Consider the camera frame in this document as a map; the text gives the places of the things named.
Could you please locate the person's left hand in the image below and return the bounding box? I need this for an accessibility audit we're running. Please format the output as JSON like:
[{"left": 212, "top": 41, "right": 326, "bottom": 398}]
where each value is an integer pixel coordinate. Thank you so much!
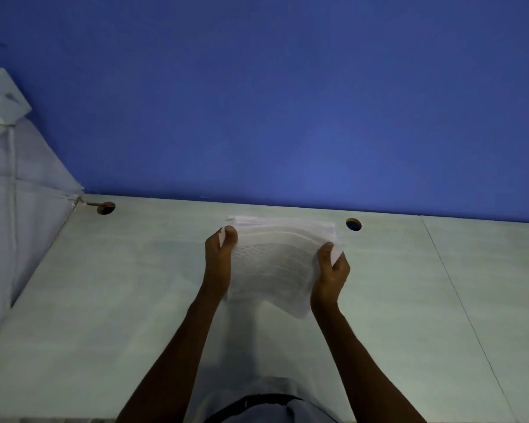
[{"left": 205, "top": 225, "right": 240, "bottom": 304}]

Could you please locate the white shirt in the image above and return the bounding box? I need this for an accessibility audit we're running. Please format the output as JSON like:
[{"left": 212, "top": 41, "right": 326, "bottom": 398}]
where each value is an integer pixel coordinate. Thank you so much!
[{"left": 193, "top": 376, "right": 344, "bottom": 423}]

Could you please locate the person's left forearm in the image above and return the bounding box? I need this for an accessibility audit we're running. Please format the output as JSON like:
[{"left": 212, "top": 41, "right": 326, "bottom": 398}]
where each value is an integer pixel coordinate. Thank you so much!
[{"left": 116, "top": 294, "right": 230, "bottom": 423}]

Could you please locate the white plug adapter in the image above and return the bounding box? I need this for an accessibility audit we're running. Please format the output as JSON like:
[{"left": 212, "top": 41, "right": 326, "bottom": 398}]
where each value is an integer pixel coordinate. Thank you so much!
[{"left": 0, "top": 94, "right": 32, "bottom": 137}]

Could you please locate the black strap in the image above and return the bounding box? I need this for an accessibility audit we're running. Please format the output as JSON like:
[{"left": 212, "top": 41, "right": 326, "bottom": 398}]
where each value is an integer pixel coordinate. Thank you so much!
[{"left": 205, "top": 394, "right": 305, "bottom": 423}]

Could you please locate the white cable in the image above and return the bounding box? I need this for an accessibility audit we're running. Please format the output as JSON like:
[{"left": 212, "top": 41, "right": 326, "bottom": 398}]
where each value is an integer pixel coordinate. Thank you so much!
[{"left": 6, "top": 125, "right": 21, "bottom": 269}]

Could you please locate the person's right forearm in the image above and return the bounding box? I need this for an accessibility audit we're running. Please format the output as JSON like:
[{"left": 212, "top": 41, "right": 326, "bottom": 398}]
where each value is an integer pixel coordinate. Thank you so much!
[{"left": 310, "top": 303, "right": 426, "bottom": 423}]

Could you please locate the person's right hand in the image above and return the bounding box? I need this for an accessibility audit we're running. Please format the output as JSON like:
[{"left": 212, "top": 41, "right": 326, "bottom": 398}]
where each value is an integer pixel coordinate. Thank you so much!
[{"left": 310, "top": 241, "right": 351, "bottom": 311}]

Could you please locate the neat stack of printed sheets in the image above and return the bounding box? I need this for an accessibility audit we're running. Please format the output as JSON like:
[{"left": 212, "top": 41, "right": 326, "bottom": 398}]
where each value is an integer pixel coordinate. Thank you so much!
[{"left": 222, "top": 215, "right": 344, "bottom": 321}]

